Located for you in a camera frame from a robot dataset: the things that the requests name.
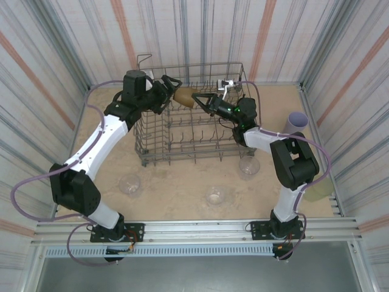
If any amber textured glass cup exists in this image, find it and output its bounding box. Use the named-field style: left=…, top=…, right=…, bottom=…
left=173, top=87, right=196, bottom=110

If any clear plastic cup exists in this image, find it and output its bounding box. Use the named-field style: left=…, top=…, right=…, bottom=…
left=205, top=186, right=227, bottom=206
left=238, top=156, right=261, bottom=181
left=119, top=173, right=143, bottom=196

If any lavender plastic tumbler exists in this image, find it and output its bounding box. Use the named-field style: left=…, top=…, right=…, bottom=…
left=284, top=111, right=309, bottom=135

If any pale yellow textured cup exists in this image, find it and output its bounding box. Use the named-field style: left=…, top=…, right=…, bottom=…
left=305, top=179, right=334, bottom=203

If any grey metal panel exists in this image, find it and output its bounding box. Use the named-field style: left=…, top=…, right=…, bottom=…
left=35, top=256, right=364, bottom=292

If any grey wire dish rack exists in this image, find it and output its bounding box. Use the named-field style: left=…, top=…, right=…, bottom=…
left=133, top=54, right=262, bottom=167

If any aluminium back rail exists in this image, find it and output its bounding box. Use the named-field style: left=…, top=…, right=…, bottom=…
left=90, top=81, right=302, bottom=89

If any aluminium side rail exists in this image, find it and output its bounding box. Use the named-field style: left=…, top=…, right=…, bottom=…
left=299, top=82, right=346, bottom=218

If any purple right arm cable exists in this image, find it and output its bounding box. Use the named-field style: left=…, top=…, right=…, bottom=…
left=238, top=79, right=333, bottom=262

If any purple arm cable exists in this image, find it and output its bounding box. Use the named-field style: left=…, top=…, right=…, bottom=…
left=11, top=79, right=129, bottom=268
left=238, top=79, right=333, bottom=262

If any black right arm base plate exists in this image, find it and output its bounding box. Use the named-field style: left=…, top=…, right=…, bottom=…
left=249, top=220, right=305, bottom=242

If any aluminium mounting rail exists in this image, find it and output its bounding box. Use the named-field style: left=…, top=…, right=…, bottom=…
left=30, top=216, right=364, bottom=246

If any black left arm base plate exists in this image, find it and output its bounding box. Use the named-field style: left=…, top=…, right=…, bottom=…
left=90, top=223, right=145, bottom=243

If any orange red wire bundle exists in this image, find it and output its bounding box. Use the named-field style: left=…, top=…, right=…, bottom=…
left=126, top=229, right=137, bottom=253
left=281, top=232, right=295, bottom=250

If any slotted grey cable duct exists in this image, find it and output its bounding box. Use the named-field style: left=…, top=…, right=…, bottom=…
left=42, top=245, right=277, bottom=258

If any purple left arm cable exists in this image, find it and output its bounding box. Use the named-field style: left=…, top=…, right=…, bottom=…
left=11, top=79, right=129, bottom=268

